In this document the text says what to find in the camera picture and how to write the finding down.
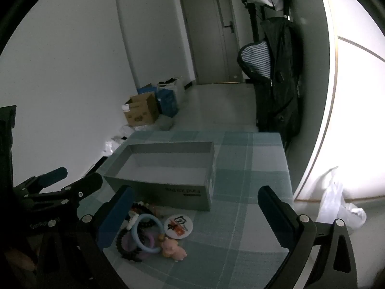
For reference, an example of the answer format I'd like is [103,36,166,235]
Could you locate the striped shirt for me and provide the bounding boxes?
[238,40,271,79]

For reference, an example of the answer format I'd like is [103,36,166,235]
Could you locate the black coat rack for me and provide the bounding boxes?
[241,0,266,42]

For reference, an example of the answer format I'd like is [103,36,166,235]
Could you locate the black spiked hair tie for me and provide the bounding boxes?
[115,228,145,263]

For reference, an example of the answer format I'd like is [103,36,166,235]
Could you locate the blue storage box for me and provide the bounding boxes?
[137,84,178,118]

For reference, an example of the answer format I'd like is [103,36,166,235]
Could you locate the brown cardboard box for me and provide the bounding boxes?
[121,93,159,127]

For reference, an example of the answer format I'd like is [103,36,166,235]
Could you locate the teal plaid tablecloth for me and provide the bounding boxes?
[104,131,292,288]

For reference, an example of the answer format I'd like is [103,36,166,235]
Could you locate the light blue ring bracelet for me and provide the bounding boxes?
[130,213,166,255]

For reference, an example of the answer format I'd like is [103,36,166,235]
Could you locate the black hanging jacket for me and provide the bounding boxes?
[247,17,303,149]

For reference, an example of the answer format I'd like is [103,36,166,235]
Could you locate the pink plush charm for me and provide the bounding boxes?
[160,237,187,262]

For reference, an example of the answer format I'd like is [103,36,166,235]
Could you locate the grey door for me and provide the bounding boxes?
[180,0,242,85]

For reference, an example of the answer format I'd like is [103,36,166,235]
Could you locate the purple ring bracelet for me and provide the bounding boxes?
[121,228,159,256]

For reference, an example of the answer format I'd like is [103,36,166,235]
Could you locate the white plastic bag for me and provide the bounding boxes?
[316,166,367,232]

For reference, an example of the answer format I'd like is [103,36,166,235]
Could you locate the white china pin badge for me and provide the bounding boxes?
[164,214,193,240]

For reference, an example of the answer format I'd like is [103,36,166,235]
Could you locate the grey cardboard box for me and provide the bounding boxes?
[97,142,215,211]

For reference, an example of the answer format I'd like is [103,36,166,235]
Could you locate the white plastic bags on floor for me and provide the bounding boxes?
[102,125,137,157]

